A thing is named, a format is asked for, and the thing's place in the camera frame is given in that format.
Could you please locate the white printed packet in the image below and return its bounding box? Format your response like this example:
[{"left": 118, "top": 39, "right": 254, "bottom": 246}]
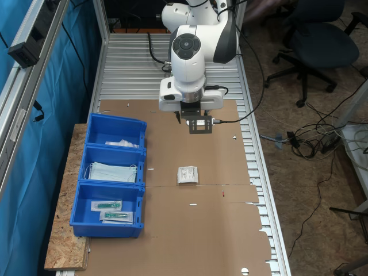
[{"left": 176, "top": 165, "right": 200, "bottom": 185}]

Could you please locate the brown cardboard sheet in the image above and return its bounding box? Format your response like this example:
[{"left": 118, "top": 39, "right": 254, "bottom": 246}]
[
  {"left": 96, "top": 99, "right": 254, "bottom": 187},
  {"left": 76, "top": 183, "right": 273, "bottom": 276}
]

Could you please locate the clear bagged white packet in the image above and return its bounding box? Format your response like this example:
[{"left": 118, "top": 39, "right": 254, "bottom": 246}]
[{"left": 105, "top": 139, "right": 140, "bottom": 149}]

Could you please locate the blue plastic bin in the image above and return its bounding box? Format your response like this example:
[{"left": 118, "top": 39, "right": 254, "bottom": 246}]
[
  {"left": 78, "top": 143, "right": 147, "bottom": 186},
  {"left": 69, "top": 181, "right": 145, "bottom": 239},
  {"left": 85, "top": 112, "right": 148, "bottom": 150}
]

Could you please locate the grey tape piece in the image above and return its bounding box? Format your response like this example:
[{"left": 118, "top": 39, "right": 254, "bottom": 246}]
[{"left": 274, "top": 133, "right": 286, "bottom": 151}]

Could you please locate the pale surgical face mask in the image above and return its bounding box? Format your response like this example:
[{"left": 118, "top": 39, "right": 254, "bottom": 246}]
[{"left": 84, "top": 161, "right": 139, "bottom": 183}]

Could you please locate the black power adapter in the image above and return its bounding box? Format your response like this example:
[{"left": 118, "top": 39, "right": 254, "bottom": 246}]
[{"left": 286, "top": 131, "right": 301, "bottom": 149}]

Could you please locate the green syringe clear packet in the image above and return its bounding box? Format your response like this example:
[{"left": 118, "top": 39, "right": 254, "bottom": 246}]
[
  {"left": 99, "top": 210, "right": 135, "bottom": 225},
  {"left": 91, "top": 200, "right": 123, "bottom": 212}
]

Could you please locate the dark power strip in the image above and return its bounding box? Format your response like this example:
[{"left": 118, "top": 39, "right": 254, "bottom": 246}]
[{"left": 321, "top": 134, "right": 342, "bottom": 154}]

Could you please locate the black office chair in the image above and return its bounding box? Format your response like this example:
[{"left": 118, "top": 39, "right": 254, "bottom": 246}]
[{"left": 263, "top": 0, "right": 368, "bottom": 109}]

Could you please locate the black box on beam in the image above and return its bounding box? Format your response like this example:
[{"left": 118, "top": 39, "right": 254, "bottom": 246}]
[{"left": 7, "top": 42, "right": 40, "bottom": 69}]

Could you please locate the black floor stand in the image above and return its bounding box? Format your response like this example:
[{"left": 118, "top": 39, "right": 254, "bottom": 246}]
[{"left": 329, "top": 205, "right": 368, "bottom": 221}]

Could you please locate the OSB wood board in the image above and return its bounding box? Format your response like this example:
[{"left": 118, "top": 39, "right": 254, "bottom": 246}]
[{"left": 43, "top": 123, "right": 93, "bottom": 271}]

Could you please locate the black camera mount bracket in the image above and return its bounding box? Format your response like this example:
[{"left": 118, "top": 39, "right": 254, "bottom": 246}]
[{"left": 180, "top": 100, "right": 214, "bottom": 135}]

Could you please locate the black camera cable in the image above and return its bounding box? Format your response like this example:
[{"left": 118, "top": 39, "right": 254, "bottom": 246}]
[{"left": 211, "top": 24, "right": 265, "bottom": 125}]

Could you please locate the thick black base cable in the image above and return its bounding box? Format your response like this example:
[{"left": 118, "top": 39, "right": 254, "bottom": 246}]
[{"left": 147, "top": 31, "right": 173, "bottom": 72}]

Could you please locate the aluminium frame post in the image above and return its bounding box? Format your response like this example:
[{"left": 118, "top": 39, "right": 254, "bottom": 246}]
[
  {"left": 231, "top": 0, "right": 248, "bottom": 40},
  {"left": 91, "top": 0, "right": 112, "bottom": 44}
]

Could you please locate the black hanging cable connector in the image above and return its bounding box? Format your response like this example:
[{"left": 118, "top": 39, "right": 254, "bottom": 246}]
[{"left": 32, "top": 100, "right": 45, "bottom": 122}]

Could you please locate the long black floor cable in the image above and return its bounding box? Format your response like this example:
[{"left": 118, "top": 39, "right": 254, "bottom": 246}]
[{"left": 287, "top": 152, "right": 338, "bottom": 259}]

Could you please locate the slanted aluminium frame beam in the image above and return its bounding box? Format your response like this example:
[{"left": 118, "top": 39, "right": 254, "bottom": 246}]
[{"left": 0, "top": 0, "right": 70, "bottom": 202}]

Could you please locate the white desk frame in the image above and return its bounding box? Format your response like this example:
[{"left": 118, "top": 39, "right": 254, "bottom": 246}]
[{"left": 334, "top": 80, "right": 368, "bottom": 200}]

